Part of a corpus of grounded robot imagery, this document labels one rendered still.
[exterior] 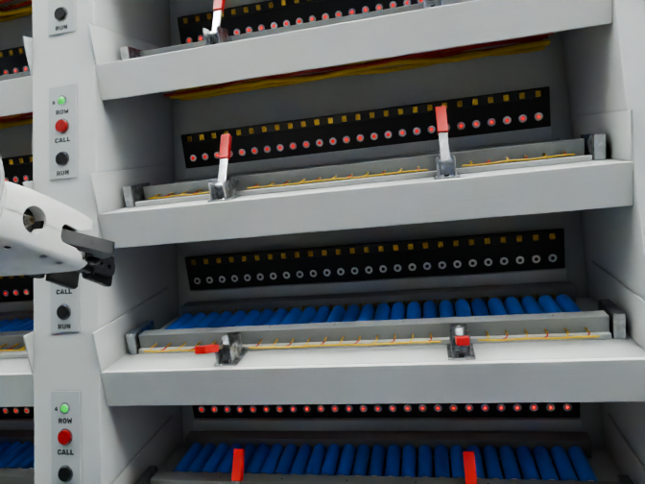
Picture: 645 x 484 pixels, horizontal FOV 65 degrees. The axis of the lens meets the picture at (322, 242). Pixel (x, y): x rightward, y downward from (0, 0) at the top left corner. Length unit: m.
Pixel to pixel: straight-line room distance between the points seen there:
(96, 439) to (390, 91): 0.62
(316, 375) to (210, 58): 0.40
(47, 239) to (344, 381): 0.33
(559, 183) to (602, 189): 0.04
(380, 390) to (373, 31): 0.40
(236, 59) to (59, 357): 0.43
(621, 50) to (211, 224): 0.48
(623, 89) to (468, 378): 0.33
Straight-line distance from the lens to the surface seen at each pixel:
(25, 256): 0.45
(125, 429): 0.74
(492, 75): 0.81
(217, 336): 0.66
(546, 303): 0.67
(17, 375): 0.76
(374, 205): 0.57
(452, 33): 0.62
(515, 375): 0.57
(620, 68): 0.63
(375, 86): 0.81
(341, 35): 0.63
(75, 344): 0.71
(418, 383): 0.57
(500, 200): 0.57
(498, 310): 0.64
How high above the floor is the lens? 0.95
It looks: 5 degrees up
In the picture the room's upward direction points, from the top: 3 degrees counter-clockwise
